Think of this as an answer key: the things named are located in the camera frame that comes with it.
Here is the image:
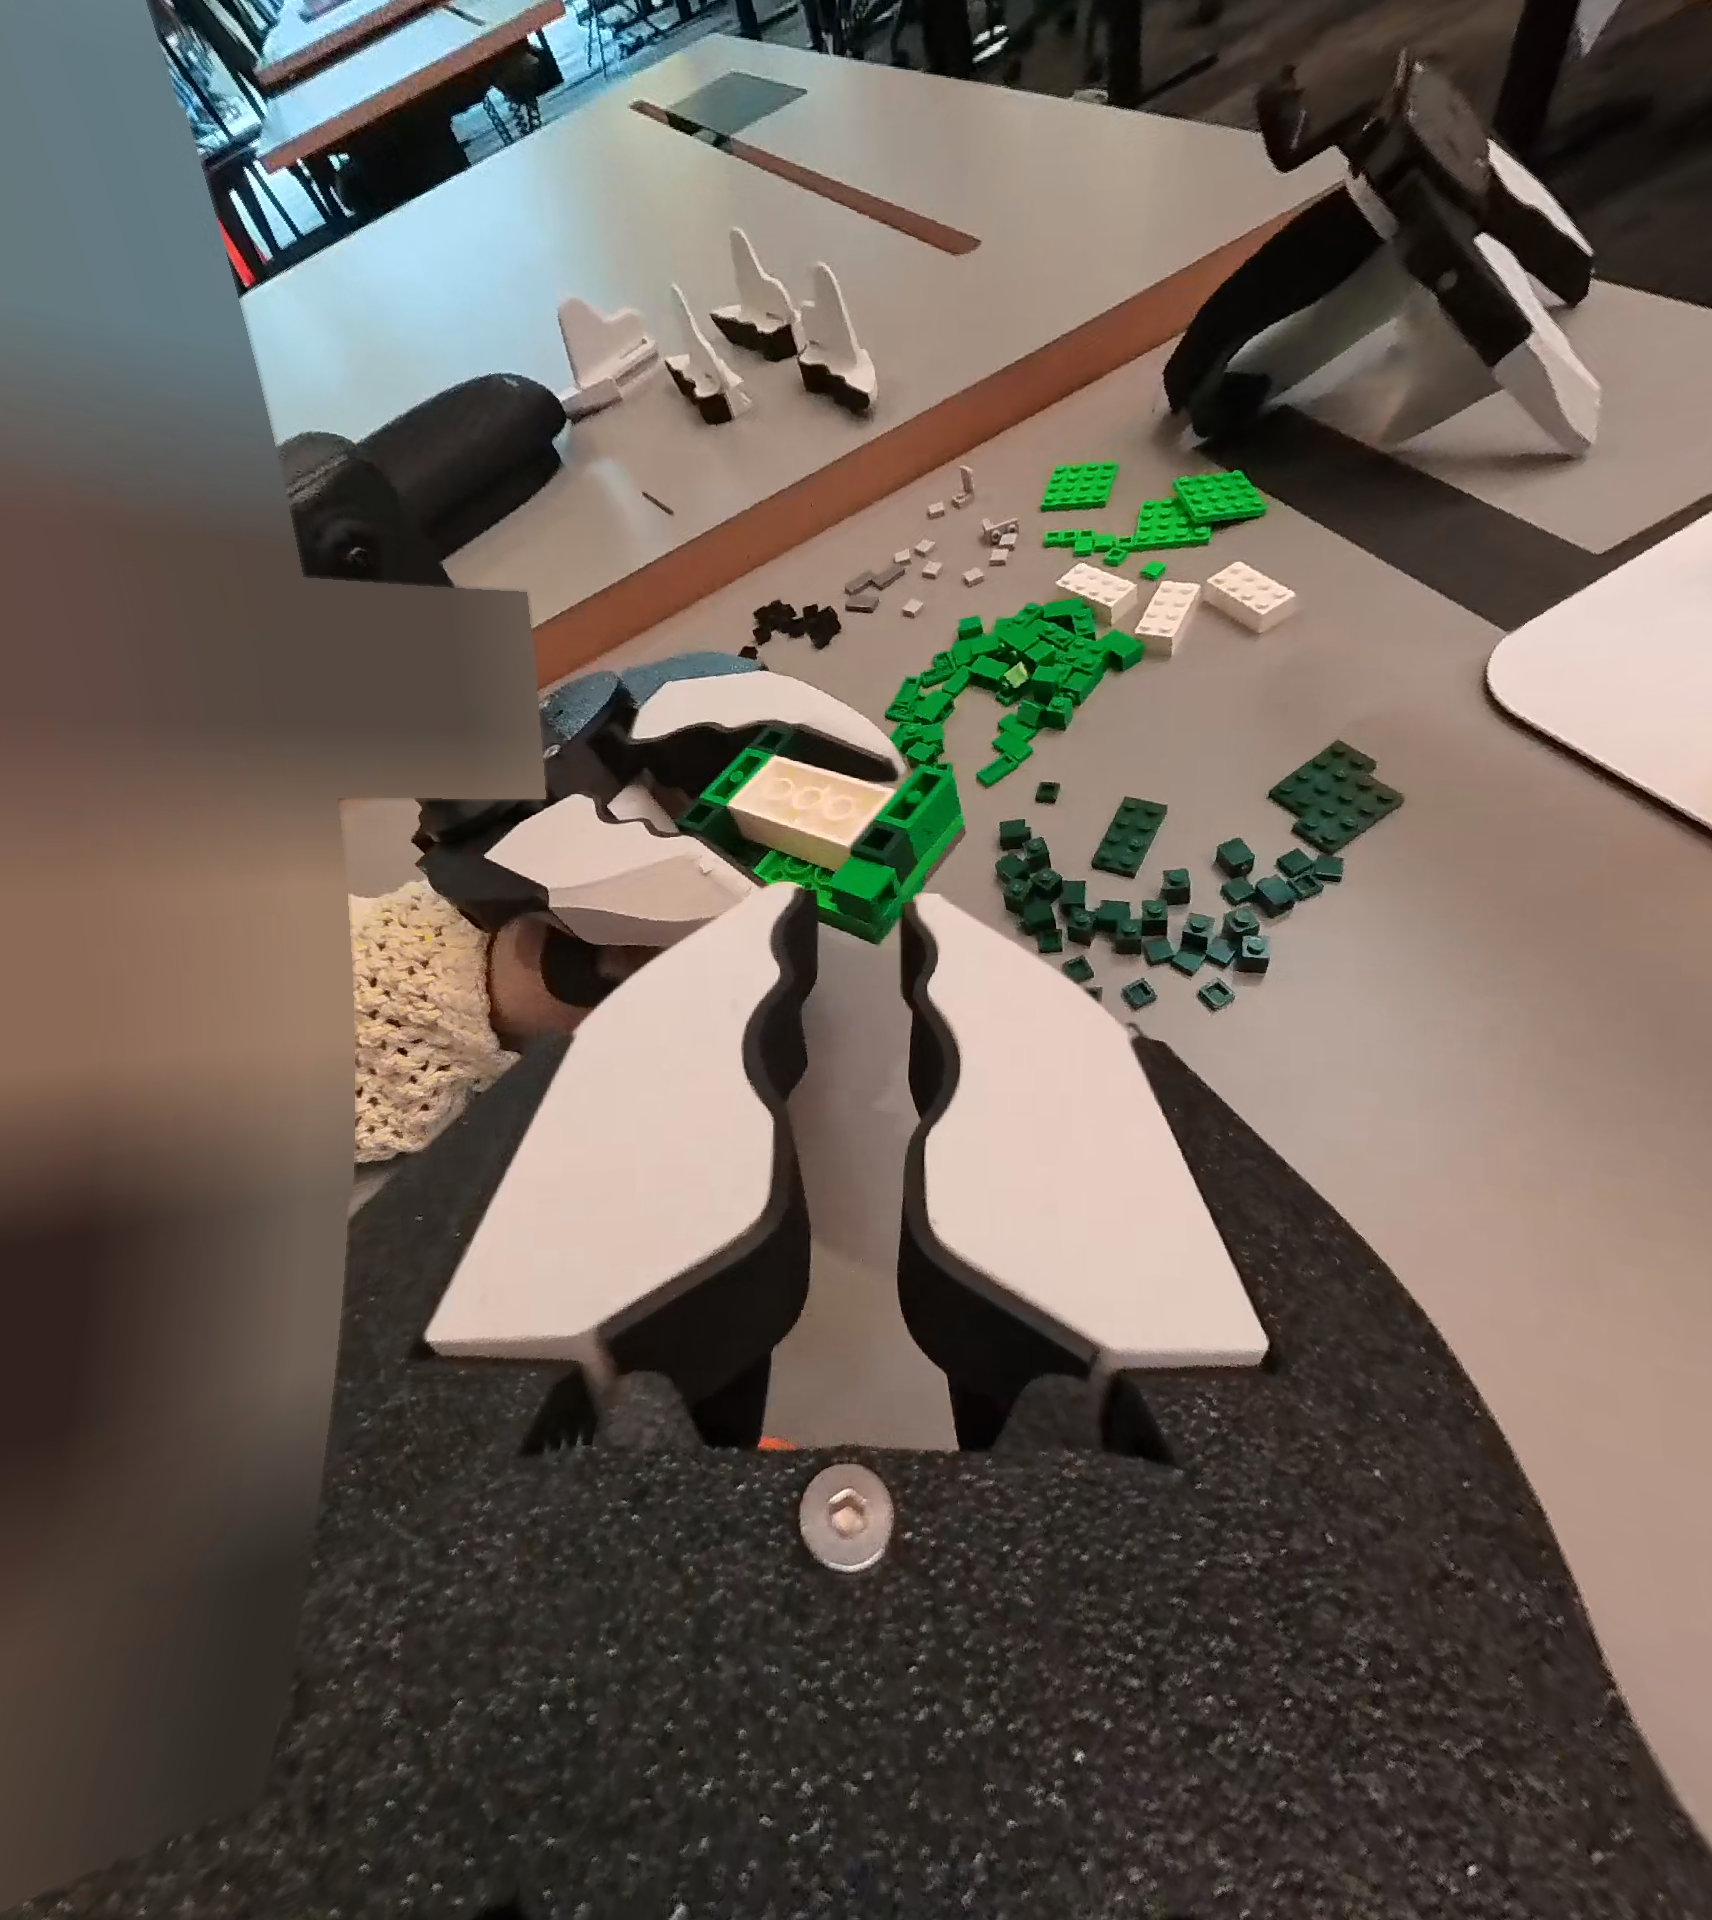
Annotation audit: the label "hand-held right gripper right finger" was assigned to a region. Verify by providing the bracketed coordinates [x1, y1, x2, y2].
[898, 892, 1275, 1451]

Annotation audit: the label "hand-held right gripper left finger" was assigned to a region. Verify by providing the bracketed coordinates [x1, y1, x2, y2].
[420, 882, 817, 1446]

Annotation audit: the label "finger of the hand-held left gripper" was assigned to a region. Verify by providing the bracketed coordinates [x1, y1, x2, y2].
[626, 672, 900, 787]
[484, 795, 757, 954]

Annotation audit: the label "green and white lego assembly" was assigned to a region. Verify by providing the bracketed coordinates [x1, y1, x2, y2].
[676, 722, 967, 949]

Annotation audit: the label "person's left forearm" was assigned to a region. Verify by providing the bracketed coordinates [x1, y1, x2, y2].
[353, 882, 521, 1165]

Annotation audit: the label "scattered grey lego pieces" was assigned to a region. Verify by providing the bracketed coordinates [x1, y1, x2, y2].
[844, 465, 1027, 620]

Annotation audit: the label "pile of bright green lego pieces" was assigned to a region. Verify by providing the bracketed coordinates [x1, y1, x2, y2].
[882, 596, 1146, 787]

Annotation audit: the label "pile of dark green lego pieces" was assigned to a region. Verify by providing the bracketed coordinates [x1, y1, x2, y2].
[994, 780, 1351, 1010]

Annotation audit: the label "oblong dark green lego plate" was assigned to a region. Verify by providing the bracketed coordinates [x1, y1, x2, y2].
[1093, 795, 1174, 880]

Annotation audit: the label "large dark green lego plate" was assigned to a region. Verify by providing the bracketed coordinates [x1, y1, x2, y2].
[1269, 739, 1407, 859]

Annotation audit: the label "person's left hand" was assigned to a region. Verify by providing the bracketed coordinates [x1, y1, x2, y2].
[488, 915, 623, 1050]

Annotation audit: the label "black gripper housing part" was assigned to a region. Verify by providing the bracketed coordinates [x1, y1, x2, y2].
[360, 375, 569, 584]
[278, 432, 400, 584]

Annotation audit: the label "loose pale gripper finger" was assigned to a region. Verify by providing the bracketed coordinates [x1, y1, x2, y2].
[710, 229, 803, 363]
[665, 284, 755, 426]
[796, 264, 881, 410]
[556, 297, 656, 415]

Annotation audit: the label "wooden table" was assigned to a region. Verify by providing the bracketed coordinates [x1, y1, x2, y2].
[253, 0, 569, 175]

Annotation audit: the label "idle hand-held gripper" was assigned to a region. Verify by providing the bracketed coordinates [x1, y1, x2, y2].
[1162, 52, 1601, 456]

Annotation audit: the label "white book stand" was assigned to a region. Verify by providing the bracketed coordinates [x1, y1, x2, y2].
[1487, 456, 1712, 903]

